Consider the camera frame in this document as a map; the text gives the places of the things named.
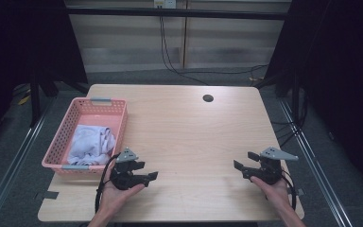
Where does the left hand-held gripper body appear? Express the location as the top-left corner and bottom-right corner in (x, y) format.
(109, 147), (141, 191)

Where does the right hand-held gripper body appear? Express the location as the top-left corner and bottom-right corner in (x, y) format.
(242, 146), (300, 186)

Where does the lavender printed cloth garment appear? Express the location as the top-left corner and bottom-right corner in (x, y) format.
(66, 124), (117, 166)

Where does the pink perforated plastic basket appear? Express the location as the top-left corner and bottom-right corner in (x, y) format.
(41, 96), (130, 177)

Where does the person's left hand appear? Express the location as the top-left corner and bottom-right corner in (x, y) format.
(98, 181), (146, 217)

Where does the person's right hand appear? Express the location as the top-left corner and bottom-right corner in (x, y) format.
(250, 175), (292, 216)

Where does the grey tape strip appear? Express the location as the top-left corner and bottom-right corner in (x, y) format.
(286, 187), (306, 197)

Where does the dark tape strip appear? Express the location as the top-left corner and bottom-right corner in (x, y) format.
(35, 190), (60, 201)

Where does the black metal stand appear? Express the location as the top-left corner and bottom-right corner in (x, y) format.
(28, 72), (43, 128)

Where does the yellow floor object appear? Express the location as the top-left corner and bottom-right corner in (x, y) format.
(17, 94), (31, 106)

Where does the dark curtain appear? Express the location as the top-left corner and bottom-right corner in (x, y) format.
(254, 0), (363, 193)
(0, 0), (90, 152)

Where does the black horizontal metal bar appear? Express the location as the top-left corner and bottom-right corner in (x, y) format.
(65, 8), (290, 21)

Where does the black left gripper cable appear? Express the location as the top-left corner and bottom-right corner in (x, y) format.
(94, 152), (121, 214)

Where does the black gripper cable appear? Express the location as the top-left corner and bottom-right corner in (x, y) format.
(94, 152), (121, 214)
(280, 171), (298, 211)

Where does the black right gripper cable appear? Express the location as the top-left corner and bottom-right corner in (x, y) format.
(280, 171), (298, 211)

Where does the bundle of thin black cables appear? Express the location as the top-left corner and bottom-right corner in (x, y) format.
(270, 119), (301, 148)

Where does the metal floor rail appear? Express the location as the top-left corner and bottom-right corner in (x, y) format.
(278, 98), (354, 227)
(0, 100), (55, 227)

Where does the black floor cable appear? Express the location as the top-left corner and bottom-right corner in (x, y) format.
(176, 63), (269, 77)

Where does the black hanging wall cable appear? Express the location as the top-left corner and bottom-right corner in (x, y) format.
(159, 6), (210, 86)

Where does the white wall socket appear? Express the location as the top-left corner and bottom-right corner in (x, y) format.
(153, 0), (178, 9)

